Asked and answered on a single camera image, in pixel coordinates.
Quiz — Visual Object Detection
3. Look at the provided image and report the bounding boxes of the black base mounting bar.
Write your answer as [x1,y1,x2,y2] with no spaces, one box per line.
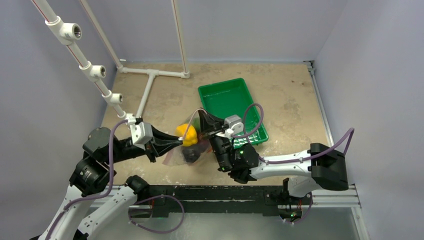
[138,185,300,217]

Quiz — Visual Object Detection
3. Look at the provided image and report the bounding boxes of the green plastic tray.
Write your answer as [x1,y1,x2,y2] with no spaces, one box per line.
[198,78,269,148]

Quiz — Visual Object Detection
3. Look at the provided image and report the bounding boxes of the purple eggplant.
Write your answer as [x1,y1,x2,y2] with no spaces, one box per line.
[181,145,202,164]

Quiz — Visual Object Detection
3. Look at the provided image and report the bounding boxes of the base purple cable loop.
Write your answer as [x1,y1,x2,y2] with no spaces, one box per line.
[127,194,185,235]

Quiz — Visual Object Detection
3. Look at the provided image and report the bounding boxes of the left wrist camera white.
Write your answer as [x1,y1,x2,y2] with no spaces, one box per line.
[126,114,153,150]

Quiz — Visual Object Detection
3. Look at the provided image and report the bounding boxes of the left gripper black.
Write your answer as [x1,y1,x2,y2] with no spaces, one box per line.
[104,125,183,165]

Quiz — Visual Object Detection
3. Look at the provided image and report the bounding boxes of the white PVC pipe frame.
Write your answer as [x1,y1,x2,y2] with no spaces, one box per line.
[31,0,190,119]

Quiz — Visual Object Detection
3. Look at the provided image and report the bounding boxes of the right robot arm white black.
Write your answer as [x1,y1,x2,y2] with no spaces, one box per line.
[199,110,349,204]

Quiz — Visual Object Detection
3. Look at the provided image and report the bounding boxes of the aluminium frame rail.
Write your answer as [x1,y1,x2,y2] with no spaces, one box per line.
[86,60,370,240]

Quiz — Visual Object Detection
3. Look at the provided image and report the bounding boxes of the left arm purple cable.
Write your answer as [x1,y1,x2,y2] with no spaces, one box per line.
[43,119,132,240]

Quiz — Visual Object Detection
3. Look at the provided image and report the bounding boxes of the clear zip top bag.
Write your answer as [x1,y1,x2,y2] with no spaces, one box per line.
[162,107,212,166]

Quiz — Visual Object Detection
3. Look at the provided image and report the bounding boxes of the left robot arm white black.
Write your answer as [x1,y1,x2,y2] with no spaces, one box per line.
[35,120,183,240]

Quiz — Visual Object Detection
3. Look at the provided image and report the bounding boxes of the yellow bell pepper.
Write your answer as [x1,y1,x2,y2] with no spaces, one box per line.
[175,123,198,147]

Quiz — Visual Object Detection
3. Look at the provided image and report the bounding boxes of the green orange mango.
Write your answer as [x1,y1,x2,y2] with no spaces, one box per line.
[191,118,201,132]

